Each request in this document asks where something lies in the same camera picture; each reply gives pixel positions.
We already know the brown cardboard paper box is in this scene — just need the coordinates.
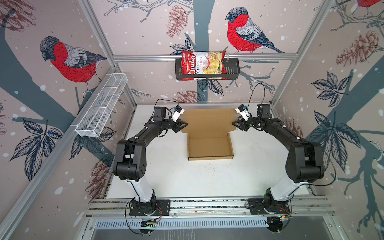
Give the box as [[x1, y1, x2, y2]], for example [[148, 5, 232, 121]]
[[182, 109, 237, 161]]

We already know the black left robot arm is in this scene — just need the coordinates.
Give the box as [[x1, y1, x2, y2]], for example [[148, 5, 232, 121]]
[[112, 105, 188, 208]]

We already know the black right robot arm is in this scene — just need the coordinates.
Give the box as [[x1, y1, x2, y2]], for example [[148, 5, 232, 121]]
[[232, 104, 325, 207]]

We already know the red cassava chips bag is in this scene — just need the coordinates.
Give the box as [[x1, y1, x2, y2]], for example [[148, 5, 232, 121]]
[[181, 51, 226, 76]]

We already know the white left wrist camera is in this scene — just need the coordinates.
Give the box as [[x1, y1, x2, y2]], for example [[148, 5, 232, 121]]
[[171, 105, 185, 123]]

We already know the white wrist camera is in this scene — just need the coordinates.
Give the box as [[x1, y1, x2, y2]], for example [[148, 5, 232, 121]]
[[235, 104, 252, 121], [171, 105, 185, 123]]

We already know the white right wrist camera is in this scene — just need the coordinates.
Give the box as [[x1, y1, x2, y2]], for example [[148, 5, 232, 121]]
[[235, 104, 252, 121]]

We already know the black wire wall basket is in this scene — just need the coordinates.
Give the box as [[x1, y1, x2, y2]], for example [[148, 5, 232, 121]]
[[175, 58, 240, 81]]

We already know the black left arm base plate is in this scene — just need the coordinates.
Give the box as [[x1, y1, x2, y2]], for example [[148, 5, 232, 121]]
[[127, 200, 171, 217]]

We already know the white mesh wall shelf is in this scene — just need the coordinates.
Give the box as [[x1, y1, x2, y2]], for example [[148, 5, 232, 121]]
[[75, 73, 128, 138]]

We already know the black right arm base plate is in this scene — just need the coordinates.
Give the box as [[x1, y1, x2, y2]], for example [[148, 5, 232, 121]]
[[245, 198, 291, 215]]

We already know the aluminium front rail frame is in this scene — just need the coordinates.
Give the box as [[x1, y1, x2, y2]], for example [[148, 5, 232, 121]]
[[85, 195, 334, 232]]

